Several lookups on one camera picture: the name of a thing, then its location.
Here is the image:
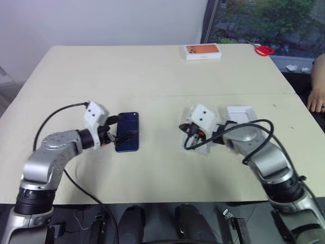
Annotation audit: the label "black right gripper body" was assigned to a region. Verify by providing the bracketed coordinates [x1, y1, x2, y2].
[187, 123, 207, 139]

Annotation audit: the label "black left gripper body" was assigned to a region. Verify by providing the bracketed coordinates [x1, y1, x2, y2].
[97, 124, 114, 148]

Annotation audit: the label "dark blue smartphone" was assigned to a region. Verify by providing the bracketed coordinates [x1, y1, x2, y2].
[115, 111, 141, 154]

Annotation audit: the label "white phone box lid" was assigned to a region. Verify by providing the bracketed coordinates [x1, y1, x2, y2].
[225, 105, 260, 125]

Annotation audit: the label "orange printed phone box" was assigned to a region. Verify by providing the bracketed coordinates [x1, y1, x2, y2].
[183, 44, 224, 62]

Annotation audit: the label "bare person hand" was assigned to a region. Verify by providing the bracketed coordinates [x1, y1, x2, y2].
[307, 88, 325, 114]

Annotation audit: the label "black side table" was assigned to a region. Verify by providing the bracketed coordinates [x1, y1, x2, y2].
[268, 54, 325, 133]

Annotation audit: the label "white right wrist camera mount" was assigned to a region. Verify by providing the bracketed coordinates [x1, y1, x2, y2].
[190, 103, 219, 136]

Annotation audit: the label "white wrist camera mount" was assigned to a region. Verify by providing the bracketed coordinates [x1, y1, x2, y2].
[190, 103, 219, 136]
[83, 101, 111, 151]

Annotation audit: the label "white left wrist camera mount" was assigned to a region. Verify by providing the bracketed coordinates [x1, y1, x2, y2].
[83, 101, 111, 151]

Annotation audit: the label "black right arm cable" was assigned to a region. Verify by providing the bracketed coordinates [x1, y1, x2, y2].
[183, 118, 276, 165]

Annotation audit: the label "black metal stand bracket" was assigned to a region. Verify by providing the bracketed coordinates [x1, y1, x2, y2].
[90, 213, 107, 244]
[222, 208, 252, 244]

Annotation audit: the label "red handled scissors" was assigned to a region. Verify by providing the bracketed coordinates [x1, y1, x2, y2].
[245, 40, 275, 57]

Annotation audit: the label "black window frame post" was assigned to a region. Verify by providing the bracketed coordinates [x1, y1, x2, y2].
[200, 0, 219, 44]

